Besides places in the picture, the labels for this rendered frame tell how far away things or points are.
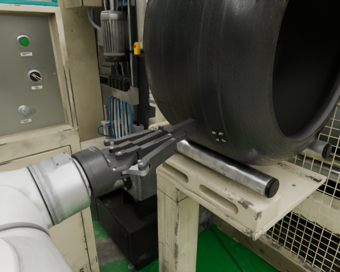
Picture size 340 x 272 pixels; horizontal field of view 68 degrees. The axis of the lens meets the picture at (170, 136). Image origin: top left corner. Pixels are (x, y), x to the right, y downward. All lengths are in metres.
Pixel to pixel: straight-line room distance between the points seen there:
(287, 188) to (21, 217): 0.64
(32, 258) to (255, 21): 0.38
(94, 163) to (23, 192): 0.09
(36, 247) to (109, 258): 1.38
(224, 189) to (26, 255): 0.45
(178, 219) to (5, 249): 0.83
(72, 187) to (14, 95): 0.58
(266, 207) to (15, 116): 0.75
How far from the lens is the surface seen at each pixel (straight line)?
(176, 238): 1.08
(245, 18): 0.41
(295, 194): 0.76
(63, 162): 0.37
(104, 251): 1.68
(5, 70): 0.88
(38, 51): 0.89
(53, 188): 0.35
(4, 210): 0.33
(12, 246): 0.25
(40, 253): 0.26
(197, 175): 0.65
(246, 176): 0.57
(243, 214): 0.59
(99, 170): 0.37
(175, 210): 0.99
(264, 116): 0.47
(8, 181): 0.36
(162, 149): 0.41
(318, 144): 0.80
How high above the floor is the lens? 1.20
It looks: 22 degrees down
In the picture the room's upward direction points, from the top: straight up
